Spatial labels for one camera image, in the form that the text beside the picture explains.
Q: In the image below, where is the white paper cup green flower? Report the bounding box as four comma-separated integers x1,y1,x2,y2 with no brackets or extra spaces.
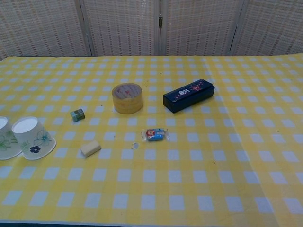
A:
0,116,23,161

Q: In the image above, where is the yellow white checkered tablecloth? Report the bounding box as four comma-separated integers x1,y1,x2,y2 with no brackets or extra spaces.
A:
0,55,303,226

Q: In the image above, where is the white paper cup blue flower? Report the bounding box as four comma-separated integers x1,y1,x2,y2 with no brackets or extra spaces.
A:
11,116,57,161

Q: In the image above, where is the wrapped candy packet blue red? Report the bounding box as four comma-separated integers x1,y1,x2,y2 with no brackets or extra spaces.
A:
141,128,169,143

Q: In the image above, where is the clear yellowish packing tape roll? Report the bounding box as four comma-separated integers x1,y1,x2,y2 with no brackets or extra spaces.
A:
111,83,144,114

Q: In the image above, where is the dark blue pencil case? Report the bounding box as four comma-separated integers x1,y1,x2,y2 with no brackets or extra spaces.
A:
162,79,215,114

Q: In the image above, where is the pale yellow eraser block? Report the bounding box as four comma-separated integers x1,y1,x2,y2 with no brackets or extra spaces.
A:
80,140,102,158

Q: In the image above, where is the small green eraser box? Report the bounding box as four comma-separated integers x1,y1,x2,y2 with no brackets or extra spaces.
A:
70,108,86,123

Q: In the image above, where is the woven folding screen panel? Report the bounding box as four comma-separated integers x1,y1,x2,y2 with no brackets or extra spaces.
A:
158,0,248,57
231,0,303,57
79,0,162,57
0,0,93,60

